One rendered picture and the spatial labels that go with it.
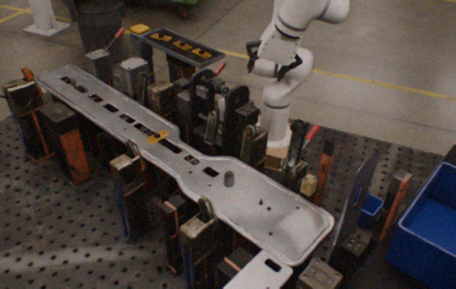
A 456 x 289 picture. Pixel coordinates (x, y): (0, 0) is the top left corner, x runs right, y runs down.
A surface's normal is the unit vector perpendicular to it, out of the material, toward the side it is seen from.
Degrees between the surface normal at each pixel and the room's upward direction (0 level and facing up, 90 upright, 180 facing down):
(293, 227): 0
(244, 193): 0
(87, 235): 0
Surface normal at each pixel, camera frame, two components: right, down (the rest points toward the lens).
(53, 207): 0.03, -0.78
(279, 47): -0.04, 0.77
